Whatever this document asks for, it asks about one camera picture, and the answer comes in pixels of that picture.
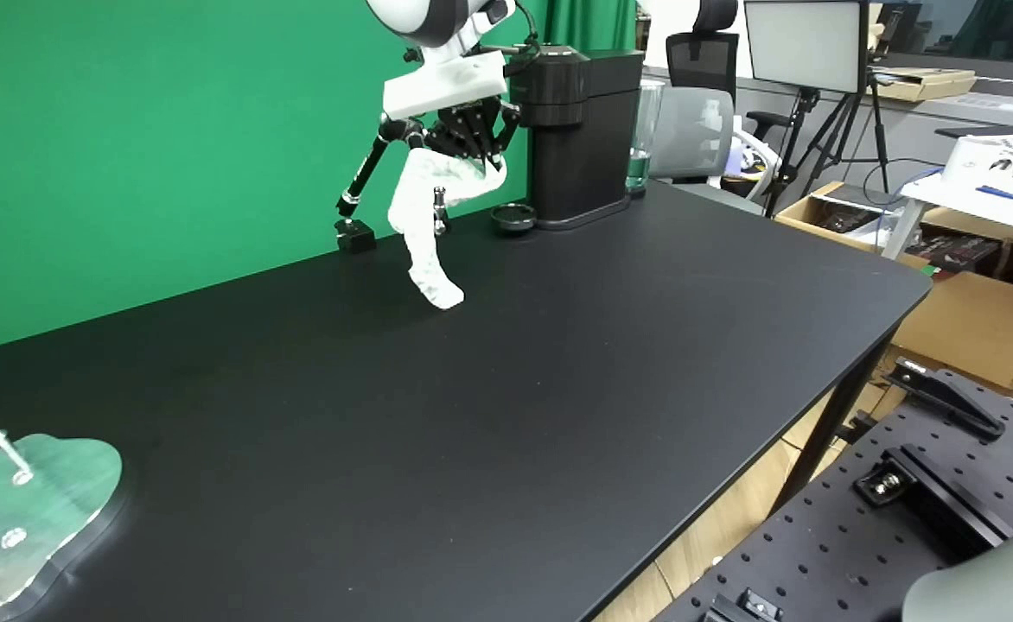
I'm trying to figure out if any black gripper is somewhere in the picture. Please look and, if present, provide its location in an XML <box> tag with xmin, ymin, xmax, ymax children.
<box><xmin>422</xmin><ymin>96</ymin><xmax>525</xmax><ymax>176</ymax></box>

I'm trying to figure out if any white floral cloth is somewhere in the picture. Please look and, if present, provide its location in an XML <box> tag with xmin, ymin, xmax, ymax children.
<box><xmin>383</xmin><ymin>145</ymin><xmax>511</xmax><ymax>313</ymax></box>

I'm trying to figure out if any black box stand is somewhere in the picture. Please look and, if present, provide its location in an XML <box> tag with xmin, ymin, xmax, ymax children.
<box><xmin>509</xmin><ymin>40</ymin><xmax>648</xmax><ymax>228</ymax></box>

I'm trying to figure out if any black articulated stand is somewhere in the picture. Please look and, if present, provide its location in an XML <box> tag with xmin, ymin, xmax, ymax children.
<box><xmin>332</xmin><ymin>114</ymin><xmax>454</xmax><ymax>255</ymax></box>

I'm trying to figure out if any small black round cap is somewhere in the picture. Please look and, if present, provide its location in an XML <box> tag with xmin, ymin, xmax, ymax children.
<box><xmin>492</xmin><ymin>199</ymin><xmax>541</xmax><ymax>240</ymax></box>

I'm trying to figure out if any green bottle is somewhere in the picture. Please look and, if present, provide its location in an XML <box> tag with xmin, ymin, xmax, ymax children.
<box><xmin>623</xmin><ymin>145</ymin><xmax>653</xmax><ymax>199</ymax></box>

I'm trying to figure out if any green curtain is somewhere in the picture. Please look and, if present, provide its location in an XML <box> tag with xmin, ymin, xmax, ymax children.
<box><xmin>543</xmin><ymin>0</ymin><xmax>642</xmax><ymax>58</ymax></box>

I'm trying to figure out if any grey mesh office chair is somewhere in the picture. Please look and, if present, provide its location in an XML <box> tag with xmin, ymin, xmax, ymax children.
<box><xmin>640</xmin><ymin>80</ymin><xmax>760</xmax><ymax>187</ymax></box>

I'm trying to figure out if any black office chair with headrest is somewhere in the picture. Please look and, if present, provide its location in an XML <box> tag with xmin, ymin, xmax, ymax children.
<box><xmin>663</xmin><ymin>0</ymin><xmax>744</xmax><ymax>107</ymax></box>

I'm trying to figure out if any white board panel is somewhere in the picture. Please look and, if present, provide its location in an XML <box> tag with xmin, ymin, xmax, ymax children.
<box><xmin>744</xmin><ymin>0</ymin><xmax>877</xmax><ymax>96</ymax></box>

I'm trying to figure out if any open wooden crate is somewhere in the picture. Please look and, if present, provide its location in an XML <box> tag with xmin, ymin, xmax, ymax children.
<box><xmin>774</xmin><ymin>176</ymin><xmax>933</xmax><ymax>263</ymax></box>

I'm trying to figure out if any black tripod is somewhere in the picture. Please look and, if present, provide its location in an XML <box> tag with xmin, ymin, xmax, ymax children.
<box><xmin>760</xmin><ymin>0</ymin><xmax>895</xmax><ymax>222</ymax></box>

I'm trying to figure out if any flat cardboard box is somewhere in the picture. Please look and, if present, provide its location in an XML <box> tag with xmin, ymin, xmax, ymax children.
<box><xmin>873</xmin><ymin>62</ymin><xmax>981</xmax><ymax>107</ymax></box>

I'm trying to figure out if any stack of white papers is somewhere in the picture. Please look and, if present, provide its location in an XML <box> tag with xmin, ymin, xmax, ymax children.
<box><xmin>937</xmin><ymin>128</ymin><xmax>1013</xmax><ymax>211</ymax></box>

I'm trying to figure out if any black clamp bar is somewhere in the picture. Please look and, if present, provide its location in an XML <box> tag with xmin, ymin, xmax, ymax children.
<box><xmin>887</xmin><ymin>357</ymin><xmax>1009</xmax><ymax>441</ymax></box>

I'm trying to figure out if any large brown cardboard box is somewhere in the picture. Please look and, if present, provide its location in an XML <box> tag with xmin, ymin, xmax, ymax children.
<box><xmin>889</xmin><ymin>270</ymin><xmax>1013</xmax><ymax>394</ymax></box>

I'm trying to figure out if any black perforated breadboard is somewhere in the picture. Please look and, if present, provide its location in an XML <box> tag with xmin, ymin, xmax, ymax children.
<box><xmin>653</xmin><ymin>366</ymin><xmax>1013</xmax><ymax>622</ymax></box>

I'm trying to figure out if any grey chair backrest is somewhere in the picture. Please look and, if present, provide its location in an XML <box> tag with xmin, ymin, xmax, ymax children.
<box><xmin>898</xmin><ymin>532</ymin><xmax>1013</xmax><ymax>622</ymax></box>

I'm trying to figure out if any black mounting bracket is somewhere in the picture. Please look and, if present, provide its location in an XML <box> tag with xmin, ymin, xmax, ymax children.
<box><xmin>851</xmin><ymin>446</ymin><xmax>1013</xmax><ymax>563</ymax></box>

